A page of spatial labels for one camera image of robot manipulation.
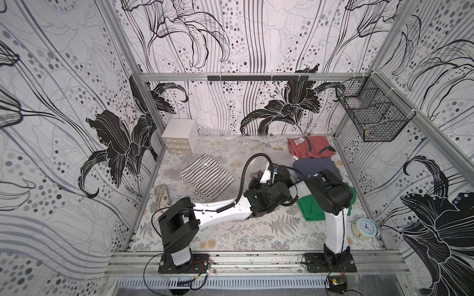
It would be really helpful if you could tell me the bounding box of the dark blue garment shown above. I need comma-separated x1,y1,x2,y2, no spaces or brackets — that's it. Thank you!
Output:
293,157,343,181

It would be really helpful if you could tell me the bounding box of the red garment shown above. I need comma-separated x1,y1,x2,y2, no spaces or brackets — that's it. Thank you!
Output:
288,136,336,159

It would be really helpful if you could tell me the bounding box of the green garment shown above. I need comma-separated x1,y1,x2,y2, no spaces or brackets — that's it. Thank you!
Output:
296,184,358,222

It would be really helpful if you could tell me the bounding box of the clear plastic vacuum bag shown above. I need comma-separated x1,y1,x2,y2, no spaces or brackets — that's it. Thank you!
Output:
162,136,308,223

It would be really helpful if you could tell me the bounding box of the black white striped garment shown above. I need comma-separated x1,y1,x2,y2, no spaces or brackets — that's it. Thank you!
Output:
180,154,235,201

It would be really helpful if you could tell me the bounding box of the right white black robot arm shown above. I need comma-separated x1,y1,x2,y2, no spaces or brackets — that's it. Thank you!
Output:
268,164,354,268

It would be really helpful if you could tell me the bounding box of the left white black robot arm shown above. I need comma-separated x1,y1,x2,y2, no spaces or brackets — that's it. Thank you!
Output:
151,153,299,268

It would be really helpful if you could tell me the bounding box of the light blue alarm clock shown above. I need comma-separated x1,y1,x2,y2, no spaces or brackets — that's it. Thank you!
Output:
351,218,379,241

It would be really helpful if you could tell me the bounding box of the white mini drawer unit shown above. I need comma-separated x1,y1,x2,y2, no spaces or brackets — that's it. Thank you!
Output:
162,118,199,155

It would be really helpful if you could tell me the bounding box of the small electronics board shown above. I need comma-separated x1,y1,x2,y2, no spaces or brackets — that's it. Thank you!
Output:
326,276,348,295

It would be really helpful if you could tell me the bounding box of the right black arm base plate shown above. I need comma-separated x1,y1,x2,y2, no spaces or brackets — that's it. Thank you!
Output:
302,244,357,273

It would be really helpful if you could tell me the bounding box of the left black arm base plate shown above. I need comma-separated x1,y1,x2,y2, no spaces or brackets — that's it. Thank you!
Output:
158,253,211,275

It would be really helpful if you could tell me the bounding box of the black wire wall basket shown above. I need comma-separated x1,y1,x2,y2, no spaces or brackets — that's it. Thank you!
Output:
335,74,416,143

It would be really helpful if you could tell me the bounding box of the black wall hook rail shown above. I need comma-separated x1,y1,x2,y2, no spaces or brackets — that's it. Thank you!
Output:
207,75,309,81

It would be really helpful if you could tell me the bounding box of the aluminium mounting rail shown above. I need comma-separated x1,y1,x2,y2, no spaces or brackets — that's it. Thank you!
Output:
105,250,409,276

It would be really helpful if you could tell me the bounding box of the white slotted cable duct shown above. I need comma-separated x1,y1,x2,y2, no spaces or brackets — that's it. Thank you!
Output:
116,276,325,291

